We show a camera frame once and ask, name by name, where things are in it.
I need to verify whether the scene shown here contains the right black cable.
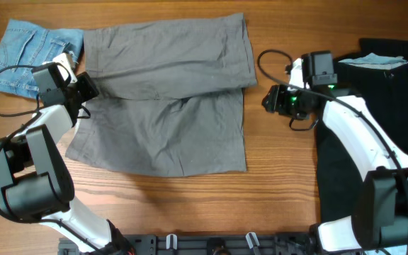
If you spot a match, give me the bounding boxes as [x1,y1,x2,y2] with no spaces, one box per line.
[256,49,408,255]

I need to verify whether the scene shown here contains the left black cable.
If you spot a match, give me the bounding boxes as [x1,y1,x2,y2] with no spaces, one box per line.
[0,64,95,249]

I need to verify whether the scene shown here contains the black cable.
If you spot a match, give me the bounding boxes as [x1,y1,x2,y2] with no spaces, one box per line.
[0,64,95,249]
[256,49,408,255]

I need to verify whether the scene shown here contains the folded blue denim shorts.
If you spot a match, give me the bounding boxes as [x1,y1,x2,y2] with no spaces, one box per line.
[0,19,84,98]

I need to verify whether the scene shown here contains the black shorts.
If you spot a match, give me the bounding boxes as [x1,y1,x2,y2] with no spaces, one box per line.
[315,38,408,222]

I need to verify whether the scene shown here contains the grey cotton shorts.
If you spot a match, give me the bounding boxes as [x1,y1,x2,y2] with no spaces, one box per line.
[66,13,257,177]

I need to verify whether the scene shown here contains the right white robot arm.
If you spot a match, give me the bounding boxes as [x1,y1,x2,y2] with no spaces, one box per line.
[262,51,408,254]

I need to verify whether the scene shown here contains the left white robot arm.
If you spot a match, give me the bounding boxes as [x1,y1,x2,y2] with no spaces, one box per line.
[0,62,130,254]

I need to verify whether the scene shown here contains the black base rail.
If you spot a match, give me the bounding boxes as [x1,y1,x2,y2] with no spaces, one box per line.
[57,232,315,255]

